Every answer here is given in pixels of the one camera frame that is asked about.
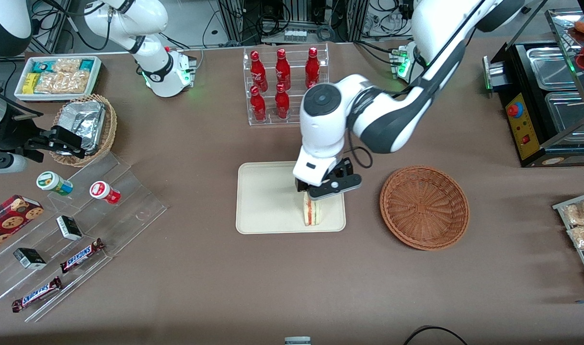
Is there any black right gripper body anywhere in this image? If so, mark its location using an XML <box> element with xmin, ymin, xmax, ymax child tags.
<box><xmin>0</xmin><ymin>111</ymin><xmax>46</xmax><ymax>154</ymax></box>

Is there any triangle sandwich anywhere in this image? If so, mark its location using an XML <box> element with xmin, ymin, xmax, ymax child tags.
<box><xmin>302</xmin><ymin>191</ymin><xmax>324</xmax><ymax>227</ymax></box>

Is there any cream plastic tray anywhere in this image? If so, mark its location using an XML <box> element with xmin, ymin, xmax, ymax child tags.
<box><xmin>236</xmin><ymin>161</ymin><xmax>346</xmax><ymax>235</ymax></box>

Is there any small tan wicker basket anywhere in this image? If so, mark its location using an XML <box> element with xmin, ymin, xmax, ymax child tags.
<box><xmin>50</xmin><ymin>93</ymin><xmax>118</xmax><ymax>168</ymax></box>

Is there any large brown wicker basket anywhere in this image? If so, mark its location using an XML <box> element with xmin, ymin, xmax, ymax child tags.
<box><xmin>379</xmin><ymin>165</ymin><xmax>470</xmax><ymax>251</ymax></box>

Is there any tray of packaged pastries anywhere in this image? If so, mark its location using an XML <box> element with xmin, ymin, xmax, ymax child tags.
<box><xmin>552</xmin><ymin>190</ymin><xmax>584</xmax><ymax>294</ymax></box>

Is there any silver foil packet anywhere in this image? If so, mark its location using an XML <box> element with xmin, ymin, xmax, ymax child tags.
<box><xmin>64</xmin><ymin>117</ymin><xmax>105</xmax><ymax>155</ymax></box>
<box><xmin>58</xmin><ymin>101</ymin><xmax>105</xmax><ymax>126</ymax></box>

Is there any white cup with green lid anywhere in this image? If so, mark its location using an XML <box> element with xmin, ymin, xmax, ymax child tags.
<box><xmin>36</xmin><ymin>171</ymin><xmax>74</xmax><ymax>196</ymax></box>

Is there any large clear bag of crackers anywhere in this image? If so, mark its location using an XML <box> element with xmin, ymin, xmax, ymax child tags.
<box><xmin>34</xmin><ymin>71</ymin><xmax>90</xmax><ymax>94</ymax></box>

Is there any clear acrylic bottle rack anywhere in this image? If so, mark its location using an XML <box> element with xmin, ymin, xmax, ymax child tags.
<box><xmin>243</xmin><ymin>43</ymin><xmax>330</xmax><ymax>126</ymax></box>

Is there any white cup with red lid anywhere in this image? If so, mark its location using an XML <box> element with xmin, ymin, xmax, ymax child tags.
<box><xmin>90</xmin><ymin>181</ymin><xmax>122</xmax><ymax>206</ymax></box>

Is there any white rectangular snack bin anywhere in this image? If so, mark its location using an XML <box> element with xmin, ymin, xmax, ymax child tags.
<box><xmin>14</xmin><ymin>56</ymin><xmax>102</xmax><ymax>102</ymax></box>

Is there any small clear bag of crackers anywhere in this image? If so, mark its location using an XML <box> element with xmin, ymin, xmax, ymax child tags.
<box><xmin>52</xmin><ymin>58</ymin><xmax>81</xmax><ymax>73</ymax></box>

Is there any red cola bottle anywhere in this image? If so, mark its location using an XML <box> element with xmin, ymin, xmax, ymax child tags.
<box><xmin>250</xmin><ymin>50</ymin><xmax>268</xmax><ymax>92</ymax></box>
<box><xmin>305</xmin><ymin>46</ymin><xmax>321</xmax><ymax>89</ymax></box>
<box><xmin>250</xmin><ymin>85</ymin><xmax>267</xmax><ymax>122</ymax></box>
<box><xmin>275</xmin><ymin>83</ymin><xmax>290</xmax><ymax>119</ymax></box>
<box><xmin>275</xmin><ymin>48</ymin><xmax>291</xmax><ymax>91</ymax></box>

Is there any clear acrylic tiered stand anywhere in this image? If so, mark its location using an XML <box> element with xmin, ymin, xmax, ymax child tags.
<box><xmin>0</xmin><ymin>152</ymin><xmax>169</xmax><ymax>323</ymax></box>

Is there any small black white box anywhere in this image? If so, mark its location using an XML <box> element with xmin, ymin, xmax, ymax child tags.
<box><xmin>56</xmin><ymin>216</ymin><xmax>83</xmax><ymax>241</ymax></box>
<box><xmin>13</xmin><ymin>248</ymin><xmax>47</xmax><ymax>270</ymax></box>

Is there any red plaid cookie box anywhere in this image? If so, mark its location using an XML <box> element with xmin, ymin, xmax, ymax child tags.
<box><xmin>0</xmin><ymin>195</ymin><xmax>44</xmax><ymax>255</ymax></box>

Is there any brown snickers bar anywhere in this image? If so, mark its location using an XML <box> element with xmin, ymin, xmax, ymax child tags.
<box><xmin>11</xmin><ymin>276</ymin><xmax>63</xmax><ymax>313</ymax></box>
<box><xmin>59</xmin><ymin>238</ymin><xmax>106</xmax><ymax>274</ymax></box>

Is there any black food warmer yellow panel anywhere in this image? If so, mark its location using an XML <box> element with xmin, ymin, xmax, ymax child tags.
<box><xmin>482</xmin><ymin>7</ymin><xmax>584</xmax><ymax>168</ymax></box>

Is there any steel warmer pan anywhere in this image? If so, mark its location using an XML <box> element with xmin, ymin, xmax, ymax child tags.
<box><xmin>527</xmin><ymin>47</ymin><xmax>577</xmax><ymax>92</ymax></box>
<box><xmin>545</xmin><ymin>91</ymin><xmax>584</xmax><ymax>140</ymax></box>

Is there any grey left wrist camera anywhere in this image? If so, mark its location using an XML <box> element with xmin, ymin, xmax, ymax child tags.
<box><xmin>307</xmin><ymin>173</ymin><xmax>363</xmax><ymax>201</ymax></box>

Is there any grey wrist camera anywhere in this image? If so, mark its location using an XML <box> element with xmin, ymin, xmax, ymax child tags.
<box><xmin>307</xmin><ymin>173</ymin><xmax>363</xmax><ymax>201</ymax></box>
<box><xmin>0</xmin><ymin>152</ymin><xmax>28</xmax><ymax>176</ymax></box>

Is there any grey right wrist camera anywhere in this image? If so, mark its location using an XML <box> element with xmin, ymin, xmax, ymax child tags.
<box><xmin>0</xmin><ymin>152</ymin><xmax>28</xmax><ymax>176</ymax></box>

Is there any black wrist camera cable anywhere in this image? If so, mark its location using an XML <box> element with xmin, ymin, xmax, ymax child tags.
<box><xmin>347</xmin><ymin>129</ymin><xmax>373</xmax><ymax>169</ymax></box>

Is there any black floor cable loop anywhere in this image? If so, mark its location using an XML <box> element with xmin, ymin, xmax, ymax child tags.
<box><xmin>403</xmin><ymin>326</ymin><xmax>469</xmax><ymax>345</ymax></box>

